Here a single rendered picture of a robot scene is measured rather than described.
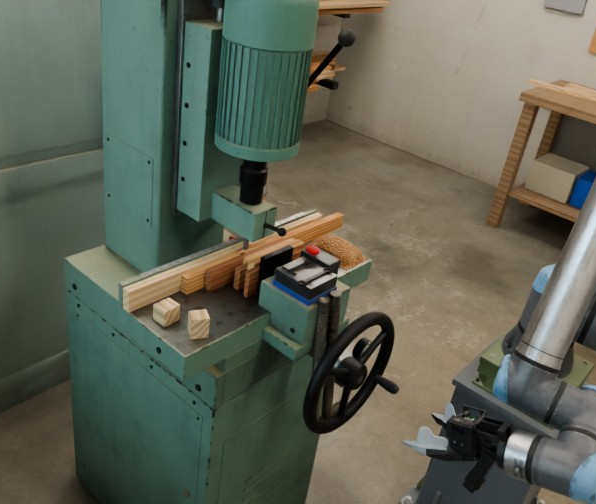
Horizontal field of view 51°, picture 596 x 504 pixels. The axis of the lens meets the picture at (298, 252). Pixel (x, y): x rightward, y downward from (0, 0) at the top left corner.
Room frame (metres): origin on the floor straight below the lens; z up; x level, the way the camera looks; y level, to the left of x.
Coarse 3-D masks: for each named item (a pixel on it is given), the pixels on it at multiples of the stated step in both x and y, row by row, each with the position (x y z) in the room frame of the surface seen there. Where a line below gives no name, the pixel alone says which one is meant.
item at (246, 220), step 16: (224, 192) 1.27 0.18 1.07; (224, 208) 1.25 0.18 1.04; (240, 208) 1.22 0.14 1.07; (256, 208) 1.22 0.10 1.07; (272, 208) 1.23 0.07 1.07; (224, 224) 1.24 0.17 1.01; (240, 224) 1.21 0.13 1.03; (256, 224) 1.20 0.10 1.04; (272, 224) 1.24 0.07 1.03; (256, 240) 1.20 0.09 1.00
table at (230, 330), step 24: (312, 240) 1.43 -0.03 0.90; (360, 264) 1.35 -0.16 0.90; (120, 312) 1.03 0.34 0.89; (144, 312) 1.02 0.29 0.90; (216, 312) 1.06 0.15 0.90; (240, 312) 1.07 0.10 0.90; (264, 312) 1.08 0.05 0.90; (144, 336) 0.98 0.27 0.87; (168, 336) 0.96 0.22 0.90; (216, 336) 0.98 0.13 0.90; (240, 336) 1.02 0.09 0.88; (264, 336) 1.07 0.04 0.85; (288, 336) 1.05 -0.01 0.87; (168, 360) 0.93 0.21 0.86; (192, 360) 0.92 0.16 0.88; (216, 360) 0.97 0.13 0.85
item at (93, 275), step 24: (72, 264) 1.30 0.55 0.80; (96, 264) 1.32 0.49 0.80; (120, 264) 1.33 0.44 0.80; (72, 288) 1.30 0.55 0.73; (96, 288) 1.23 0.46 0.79; (96, 312) 1.24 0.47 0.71; (264, 360) 1.09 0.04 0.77; (288, 360) 1.16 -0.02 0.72; (192, 384) 1.02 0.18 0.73; (216, 384) 0.98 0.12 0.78; (240, 384) 1.03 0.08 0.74
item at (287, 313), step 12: (264, 288) 1.10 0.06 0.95; (276, 288) 1.09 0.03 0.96; (348, 288) 1.13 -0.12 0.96; (264, 300) 1.10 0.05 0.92; (276, 300) 1.08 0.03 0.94; (288, 300) 1.06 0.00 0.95; (276, 312) 1.08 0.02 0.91; (288, 312) 1.06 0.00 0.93; (300, 312) 1.04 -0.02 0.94; (312, 312) 1.04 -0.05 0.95; (276, 324) 1.07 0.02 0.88; (288, 324) 1.06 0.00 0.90; (300, 324) 1.04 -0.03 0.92; (312, 324) 1.04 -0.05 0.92; (300, 336) 1.03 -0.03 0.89; (312, 336) 1.05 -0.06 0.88
